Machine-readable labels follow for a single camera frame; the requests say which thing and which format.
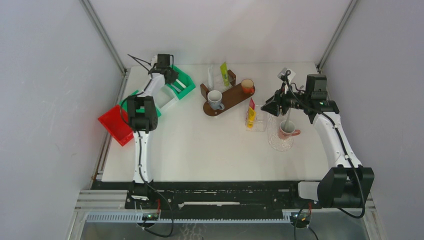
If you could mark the grey handled white mug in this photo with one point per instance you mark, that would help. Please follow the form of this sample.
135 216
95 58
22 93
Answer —
214 98

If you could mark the green toothpaste tube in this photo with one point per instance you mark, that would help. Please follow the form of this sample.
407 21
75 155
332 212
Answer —
224 74

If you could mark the green toothbrush bin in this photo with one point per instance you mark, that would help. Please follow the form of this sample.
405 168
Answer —
184 78

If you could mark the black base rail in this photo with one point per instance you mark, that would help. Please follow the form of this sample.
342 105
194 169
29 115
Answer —
219 200

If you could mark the brown oval wooden tray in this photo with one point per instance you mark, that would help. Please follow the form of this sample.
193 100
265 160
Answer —
230 98

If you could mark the white toothpaste bin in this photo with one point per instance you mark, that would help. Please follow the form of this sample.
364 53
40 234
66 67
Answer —
164 97

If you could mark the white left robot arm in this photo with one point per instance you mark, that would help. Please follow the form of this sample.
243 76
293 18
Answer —
142 124

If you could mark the clear rectangular acrylic plate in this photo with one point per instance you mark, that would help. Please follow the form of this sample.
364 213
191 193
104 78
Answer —
261 120

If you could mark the red cup bin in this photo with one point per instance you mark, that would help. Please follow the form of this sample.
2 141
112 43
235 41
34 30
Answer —
114 122

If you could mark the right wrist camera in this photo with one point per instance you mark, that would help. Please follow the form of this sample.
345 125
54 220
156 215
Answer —
286 73

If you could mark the green bin with rack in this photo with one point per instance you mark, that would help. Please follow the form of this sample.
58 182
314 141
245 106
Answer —
123 105

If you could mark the pink toothpaste tube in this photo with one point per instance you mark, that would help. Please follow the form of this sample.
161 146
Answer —
252 104

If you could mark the clear oval acrylic plate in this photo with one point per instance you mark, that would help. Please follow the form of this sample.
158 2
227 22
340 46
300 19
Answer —
273 129

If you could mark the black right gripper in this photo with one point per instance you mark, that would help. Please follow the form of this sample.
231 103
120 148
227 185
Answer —
279 99

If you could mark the light blue toothbrush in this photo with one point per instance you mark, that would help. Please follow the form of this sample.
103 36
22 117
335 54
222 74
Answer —
176 88

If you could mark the pink printed white mug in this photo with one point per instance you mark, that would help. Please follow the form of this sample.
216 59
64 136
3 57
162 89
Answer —
292 132

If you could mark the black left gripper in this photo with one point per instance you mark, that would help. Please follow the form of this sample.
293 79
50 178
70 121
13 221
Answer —
174 75

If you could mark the brown ceramic cup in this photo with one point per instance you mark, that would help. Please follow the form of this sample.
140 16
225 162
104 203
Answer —
247 86

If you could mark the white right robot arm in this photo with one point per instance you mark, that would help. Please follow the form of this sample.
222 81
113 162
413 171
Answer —
348 182

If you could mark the yellow toothpaste tube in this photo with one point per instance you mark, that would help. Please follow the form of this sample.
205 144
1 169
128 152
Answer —
250 119

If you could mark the aluminium frame post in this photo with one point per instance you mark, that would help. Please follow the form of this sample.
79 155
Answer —
96 21

